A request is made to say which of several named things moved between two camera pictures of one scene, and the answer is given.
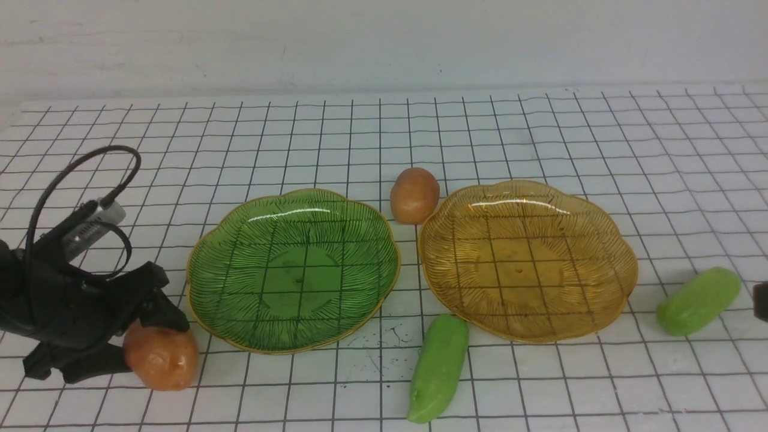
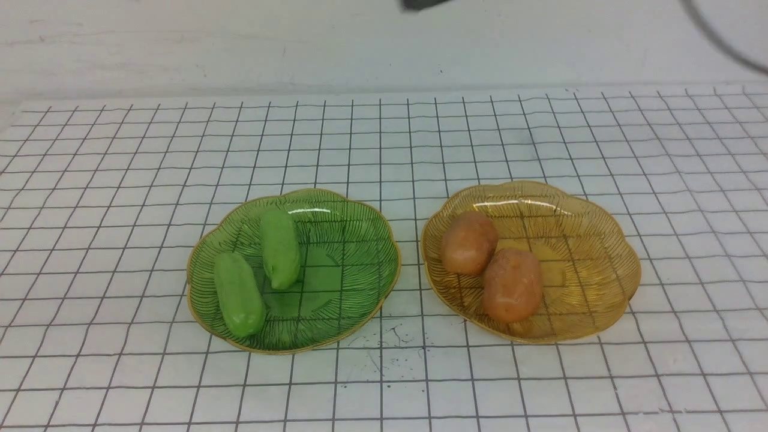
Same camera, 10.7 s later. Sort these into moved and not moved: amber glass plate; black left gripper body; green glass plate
Moved: black left gripper body
Not moved: amber glass plate; green glass plate
